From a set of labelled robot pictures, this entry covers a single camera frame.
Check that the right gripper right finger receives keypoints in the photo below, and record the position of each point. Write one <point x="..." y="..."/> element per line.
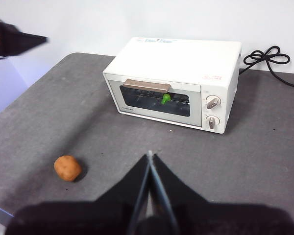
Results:
<point x="223" y="220"/>

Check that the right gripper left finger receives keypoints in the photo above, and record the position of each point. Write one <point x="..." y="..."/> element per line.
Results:
<point x="88" y="218"/>

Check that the cream Toshiba toaster oven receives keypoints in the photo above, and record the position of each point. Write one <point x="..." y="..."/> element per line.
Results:
<point x="181" y="61"/>

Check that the brown potato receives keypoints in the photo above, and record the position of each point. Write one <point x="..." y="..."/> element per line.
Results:
<point x="67" y="168"/>

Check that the cream oven timer knob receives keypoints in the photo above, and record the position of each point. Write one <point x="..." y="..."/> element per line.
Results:
<point x="212" y="122"/>

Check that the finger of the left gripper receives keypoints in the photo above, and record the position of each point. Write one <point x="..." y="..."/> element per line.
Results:
<point x="27" y="42"/>

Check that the purple eggplant with green stem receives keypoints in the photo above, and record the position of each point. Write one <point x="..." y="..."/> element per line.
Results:
<point x="165" y="99"/>

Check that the cream oven temperature knob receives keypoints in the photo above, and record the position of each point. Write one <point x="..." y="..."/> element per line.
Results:
<point x="213" y="102"/>

